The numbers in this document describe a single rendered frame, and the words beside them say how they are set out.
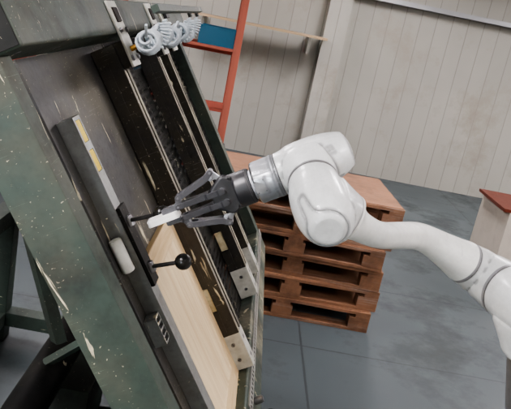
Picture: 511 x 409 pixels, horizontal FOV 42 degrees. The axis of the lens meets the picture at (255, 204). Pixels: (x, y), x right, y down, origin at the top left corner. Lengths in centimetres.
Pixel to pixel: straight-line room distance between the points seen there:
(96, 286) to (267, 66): 836
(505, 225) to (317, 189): 516
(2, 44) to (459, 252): 103
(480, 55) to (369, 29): 161
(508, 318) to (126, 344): 79
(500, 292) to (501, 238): 479
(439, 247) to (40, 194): 85
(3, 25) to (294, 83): 845
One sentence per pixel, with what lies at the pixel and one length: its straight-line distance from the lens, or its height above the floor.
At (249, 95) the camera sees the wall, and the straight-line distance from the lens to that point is 957.
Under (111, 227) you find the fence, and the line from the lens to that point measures 152.
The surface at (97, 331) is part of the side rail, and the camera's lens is 134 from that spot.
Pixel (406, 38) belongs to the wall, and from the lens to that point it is 972.
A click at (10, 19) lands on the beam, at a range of 124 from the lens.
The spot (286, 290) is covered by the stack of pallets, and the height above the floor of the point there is 21.
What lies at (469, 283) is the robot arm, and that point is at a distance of 160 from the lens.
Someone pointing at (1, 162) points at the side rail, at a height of 165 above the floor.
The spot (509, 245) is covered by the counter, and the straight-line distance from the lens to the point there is 635.
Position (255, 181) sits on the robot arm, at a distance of 133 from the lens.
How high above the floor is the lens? 200
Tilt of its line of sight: 16 degrees down
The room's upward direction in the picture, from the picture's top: 12 degrees clockwise
